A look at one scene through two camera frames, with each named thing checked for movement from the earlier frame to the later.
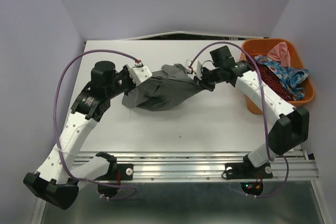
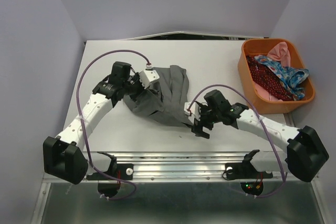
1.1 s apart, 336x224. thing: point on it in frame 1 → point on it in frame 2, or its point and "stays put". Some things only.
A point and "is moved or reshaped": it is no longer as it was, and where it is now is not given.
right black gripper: x=203 y=82 → x=197 y=130
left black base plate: x=119 y=172 stays put
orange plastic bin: x=256 y=47 stays put
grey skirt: x=171 y=85 is moved or reshaped
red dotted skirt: x=272 y=82 stays put
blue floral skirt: x=292 y=78 stays put
